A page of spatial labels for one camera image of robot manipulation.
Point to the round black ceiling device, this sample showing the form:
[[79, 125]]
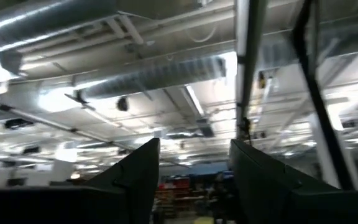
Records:
[[122, 104]]

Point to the long ceiling light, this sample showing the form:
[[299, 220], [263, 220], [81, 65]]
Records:
[[194, 99]]

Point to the red parts shelving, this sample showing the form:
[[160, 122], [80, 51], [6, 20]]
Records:
[[174, 193]]

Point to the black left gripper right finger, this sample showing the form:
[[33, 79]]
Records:
[[259, 186]]

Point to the black aluminium table frame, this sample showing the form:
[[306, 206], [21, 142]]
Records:
[[253, 37]]

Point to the ribbed silver ventilation duct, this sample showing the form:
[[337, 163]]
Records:
[[154, 77]]

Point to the large silver ventilation duct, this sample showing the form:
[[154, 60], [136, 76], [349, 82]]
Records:
[[42, 18]]

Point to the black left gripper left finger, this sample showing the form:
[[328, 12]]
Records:
[[135, 186]]

